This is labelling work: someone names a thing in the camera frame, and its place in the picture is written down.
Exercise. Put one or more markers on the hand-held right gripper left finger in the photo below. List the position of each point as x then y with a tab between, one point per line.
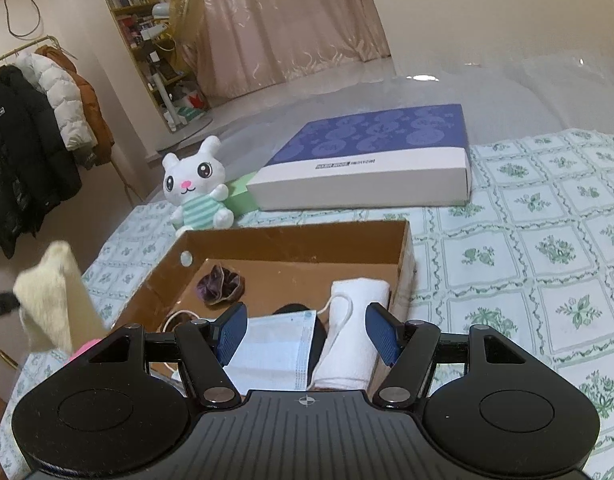
234	335

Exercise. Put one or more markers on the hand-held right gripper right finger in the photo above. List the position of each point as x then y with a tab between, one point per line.
382	332

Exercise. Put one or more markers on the blue face mask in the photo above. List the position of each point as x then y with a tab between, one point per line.
272	350

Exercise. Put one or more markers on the white towel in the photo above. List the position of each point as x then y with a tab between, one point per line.
347	355

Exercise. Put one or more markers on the dark brown scrunchie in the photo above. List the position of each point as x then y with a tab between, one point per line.
219	285

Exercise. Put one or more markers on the pale yellow fuzzy cloth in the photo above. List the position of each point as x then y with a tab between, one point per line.
57	290

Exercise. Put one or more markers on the black fuzzy pad red centre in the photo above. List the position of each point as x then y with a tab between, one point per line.
318	345

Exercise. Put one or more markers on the brown cardboard box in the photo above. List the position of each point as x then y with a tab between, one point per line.
297	250

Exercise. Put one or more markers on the pink lidded cup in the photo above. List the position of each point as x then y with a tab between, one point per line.
87	348

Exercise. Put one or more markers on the small green box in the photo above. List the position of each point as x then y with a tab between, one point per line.
242	192

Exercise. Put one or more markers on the black jacket with small logo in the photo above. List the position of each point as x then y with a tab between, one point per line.
42	160

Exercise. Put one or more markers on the white plush bunny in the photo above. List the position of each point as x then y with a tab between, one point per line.
187	180

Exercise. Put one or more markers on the green floral printed tablecloth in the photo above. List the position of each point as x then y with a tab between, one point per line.
537	260

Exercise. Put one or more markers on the blue and white flat box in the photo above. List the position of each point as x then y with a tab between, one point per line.
367	140

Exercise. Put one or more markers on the brown jacket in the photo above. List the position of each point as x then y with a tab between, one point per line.
94	120

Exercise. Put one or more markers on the white puffer jacket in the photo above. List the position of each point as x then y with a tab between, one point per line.
62	105

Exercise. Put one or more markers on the gold clothes rack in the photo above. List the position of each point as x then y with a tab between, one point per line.
24	49

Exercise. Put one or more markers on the pink patterned curtain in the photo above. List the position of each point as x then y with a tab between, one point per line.
287	20

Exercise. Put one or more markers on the standing fan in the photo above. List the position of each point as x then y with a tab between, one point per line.
187	15

